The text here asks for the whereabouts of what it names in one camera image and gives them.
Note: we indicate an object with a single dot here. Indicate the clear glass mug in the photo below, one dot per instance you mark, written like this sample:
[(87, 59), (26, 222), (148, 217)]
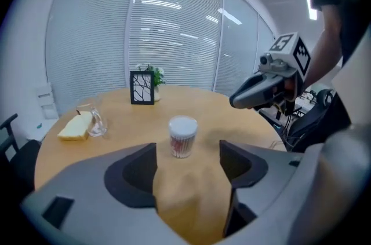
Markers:
[(97, 122)]

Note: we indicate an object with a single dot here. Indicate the potted white flower plant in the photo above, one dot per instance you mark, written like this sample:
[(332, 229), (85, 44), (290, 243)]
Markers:
[(159, 80)]

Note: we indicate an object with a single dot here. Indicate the black office chair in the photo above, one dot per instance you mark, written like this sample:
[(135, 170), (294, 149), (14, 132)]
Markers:
[(310, 125), (20, 157)]

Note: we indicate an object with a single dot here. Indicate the clear cotton swab container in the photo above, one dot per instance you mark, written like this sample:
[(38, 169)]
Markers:
[(181, 148)]

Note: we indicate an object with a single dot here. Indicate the black picture frame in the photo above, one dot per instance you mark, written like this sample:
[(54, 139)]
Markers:
[(142, 87)]

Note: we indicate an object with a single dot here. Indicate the ceiling light panel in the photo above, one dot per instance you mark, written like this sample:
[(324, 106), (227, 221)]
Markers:
[(310, 3)]

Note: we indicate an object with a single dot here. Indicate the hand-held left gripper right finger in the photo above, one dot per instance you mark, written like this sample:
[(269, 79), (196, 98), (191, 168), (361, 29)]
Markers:
[(275, 188)]

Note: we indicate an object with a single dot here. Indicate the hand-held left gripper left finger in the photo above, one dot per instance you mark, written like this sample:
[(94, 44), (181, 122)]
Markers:
[(87, 180)]

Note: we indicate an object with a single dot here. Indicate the person's right forearm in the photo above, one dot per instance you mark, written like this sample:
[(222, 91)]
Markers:
[(321, 58)]

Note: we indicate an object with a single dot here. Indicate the white wall rack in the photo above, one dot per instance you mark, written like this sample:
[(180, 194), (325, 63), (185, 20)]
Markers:
[(46, 99)]

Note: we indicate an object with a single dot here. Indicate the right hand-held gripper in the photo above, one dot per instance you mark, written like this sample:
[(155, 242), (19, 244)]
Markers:
[(290, 47)]

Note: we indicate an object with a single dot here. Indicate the small teal object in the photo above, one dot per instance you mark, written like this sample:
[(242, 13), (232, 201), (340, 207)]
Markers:
[(39, 126)]

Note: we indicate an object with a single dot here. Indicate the white side table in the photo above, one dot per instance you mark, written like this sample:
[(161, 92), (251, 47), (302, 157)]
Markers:
[(43, 133)]

